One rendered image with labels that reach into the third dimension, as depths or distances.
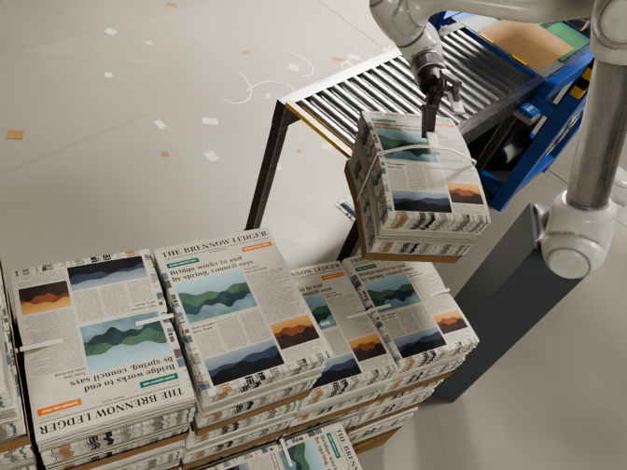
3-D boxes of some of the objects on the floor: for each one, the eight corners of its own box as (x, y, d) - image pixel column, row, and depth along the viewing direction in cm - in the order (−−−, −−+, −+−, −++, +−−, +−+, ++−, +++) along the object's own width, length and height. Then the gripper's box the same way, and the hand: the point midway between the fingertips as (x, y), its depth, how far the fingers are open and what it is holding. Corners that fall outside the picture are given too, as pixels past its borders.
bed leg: (251, 237, 276) (280, 131, 226) (243, 229, 278) (270, 121, 228) (259, 232, 280) (290, 125, 230) (252, 225, 282) (280, 117, 231)
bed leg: (463, 199, 335) (523, 106, 284) (455, 192, 336) (514, 100, 286) (467, 194, 338) (529, 103, 288) (460, 188, 340) (520, 96, 289)
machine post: (499, 212, 335) (697, -52, 220) (488, 202, 338) (676, -63, 223) (507, 205, 341) (703, -55, 226) (494, 196, 343) (683, -66, 228)
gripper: (463, 40, 148) (483, 98, 136) (425, 111, 168) (440, 167, 156) (437, 35, 146) (454, 94, 134) (401, 108, 166) (414, 164, 154)
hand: (446, 130), depth 146 cm, fingers open, 14 cm apart
